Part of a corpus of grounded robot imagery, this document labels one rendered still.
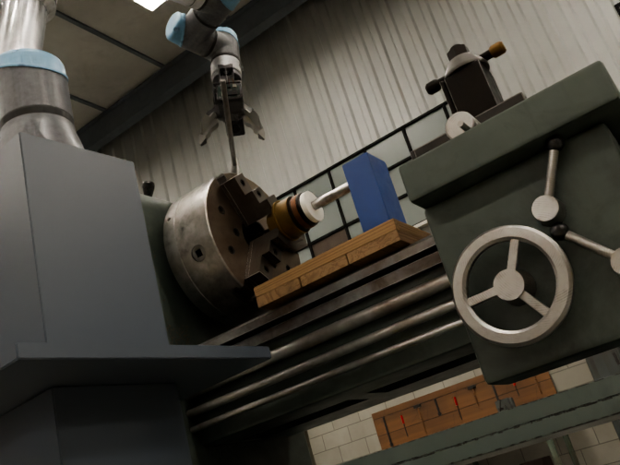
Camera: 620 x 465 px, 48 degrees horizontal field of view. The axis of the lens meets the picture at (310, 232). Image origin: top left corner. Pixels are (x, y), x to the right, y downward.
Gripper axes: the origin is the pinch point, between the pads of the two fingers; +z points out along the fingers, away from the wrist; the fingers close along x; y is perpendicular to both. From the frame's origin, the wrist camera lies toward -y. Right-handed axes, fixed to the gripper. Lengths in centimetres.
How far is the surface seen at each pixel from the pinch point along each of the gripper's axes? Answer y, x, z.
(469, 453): 38, 27, 86
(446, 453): 37, 25, 86
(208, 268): 6.1, -6.8, 36.4
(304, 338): 16, 10, 58
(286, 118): -635, 61, -583
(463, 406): -639, 213, -131
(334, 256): 26, 16, 48
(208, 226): 11.2, -5.9, 29.9
